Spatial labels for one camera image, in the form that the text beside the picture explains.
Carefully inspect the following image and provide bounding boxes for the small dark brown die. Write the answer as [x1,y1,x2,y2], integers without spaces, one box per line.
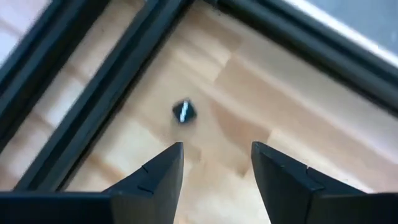
[172,98,198,124]

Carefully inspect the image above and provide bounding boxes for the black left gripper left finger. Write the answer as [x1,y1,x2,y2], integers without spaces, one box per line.
[102,142,185,224]

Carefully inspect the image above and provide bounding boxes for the black metal table frame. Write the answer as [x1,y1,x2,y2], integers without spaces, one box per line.
[0,0,398,192]

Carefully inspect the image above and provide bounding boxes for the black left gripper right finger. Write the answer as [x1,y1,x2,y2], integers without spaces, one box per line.
[251,141,366,224]

